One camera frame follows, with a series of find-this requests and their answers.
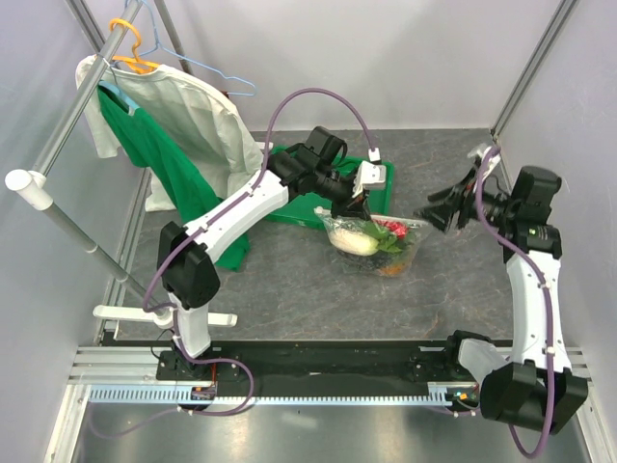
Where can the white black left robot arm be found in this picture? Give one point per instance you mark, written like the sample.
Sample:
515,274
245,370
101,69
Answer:
188,254

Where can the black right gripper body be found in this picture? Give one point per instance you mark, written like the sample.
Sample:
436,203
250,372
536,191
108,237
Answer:
467,201

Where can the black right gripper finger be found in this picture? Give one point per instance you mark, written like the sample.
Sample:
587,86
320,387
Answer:
441,215
452,194

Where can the white t-shirt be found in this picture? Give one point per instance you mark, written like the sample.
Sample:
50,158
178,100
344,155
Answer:
183,120

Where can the silver clothes rack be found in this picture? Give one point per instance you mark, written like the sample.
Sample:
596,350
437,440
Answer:
47,282

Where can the orange carrot with green leaves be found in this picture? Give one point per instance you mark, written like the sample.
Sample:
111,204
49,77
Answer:
389,243

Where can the red chili pepper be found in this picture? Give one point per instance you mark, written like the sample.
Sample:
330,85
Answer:
399,229

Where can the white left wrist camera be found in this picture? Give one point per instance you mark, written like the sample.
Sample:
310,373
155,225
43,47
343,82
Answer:
370,175

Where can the clear dotted zip top bag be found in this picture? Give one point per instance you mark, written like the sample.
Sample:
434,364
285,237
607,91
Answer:
421,227

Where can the white slotted cable duct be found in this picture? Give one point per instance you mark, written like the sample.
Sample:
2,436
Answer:
435,394

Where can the green plastic tray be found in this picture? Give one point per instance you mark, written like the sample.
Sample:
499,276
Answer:
300,211

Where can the dark purple grape bunch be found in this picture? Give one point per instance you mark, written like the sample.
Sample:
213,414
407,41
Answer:
374,262

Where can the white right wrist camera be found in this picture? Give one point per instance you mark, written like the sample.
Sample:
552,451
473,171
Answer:
483,152

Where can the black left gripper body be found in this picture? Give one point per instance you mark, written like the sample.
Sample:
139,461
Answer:
346,203

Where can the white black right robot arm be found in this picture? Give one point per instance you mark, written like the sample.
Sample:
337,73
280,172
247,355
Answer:
535,388

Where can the white radish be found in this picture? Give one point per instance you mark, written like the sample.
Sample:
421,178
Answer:
353,242

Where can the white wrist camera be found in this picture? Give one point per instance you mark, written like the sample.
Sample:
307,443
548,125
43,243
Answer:
370,175
483,152

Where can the teal clothes hanger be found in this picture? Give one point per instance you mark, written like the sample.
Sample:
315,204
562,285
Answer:
119,97

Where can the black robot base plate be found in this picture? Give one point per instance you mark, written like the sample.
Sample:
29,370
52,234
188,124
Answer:
412,360

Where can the green t-shirt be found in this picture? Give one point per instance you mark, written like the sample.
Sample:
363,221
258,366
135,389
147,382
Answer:
164,164

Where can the blue wire hanger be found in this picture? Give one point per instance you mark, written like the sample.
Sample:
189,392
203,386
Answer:
167,39

